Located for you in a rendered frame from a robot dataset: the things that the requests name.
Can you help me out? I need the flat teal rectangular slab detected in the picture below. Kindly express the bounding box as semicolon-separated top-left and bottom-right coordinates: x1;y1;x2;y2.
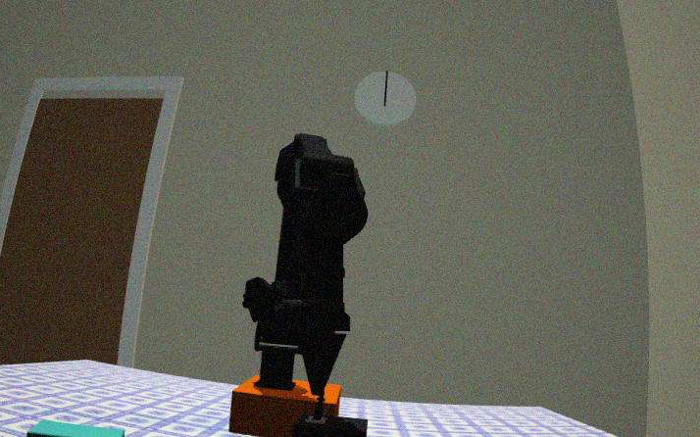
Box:
26;420;125;437

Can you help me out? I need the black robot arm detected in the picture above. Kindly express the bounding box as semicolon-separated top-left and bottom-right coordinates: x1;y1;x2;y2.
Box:
242;133;368;391

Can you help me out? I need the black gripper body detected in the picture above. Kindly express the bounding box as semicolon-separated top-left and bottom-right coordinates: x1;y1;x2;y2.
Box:
273;253;350;334

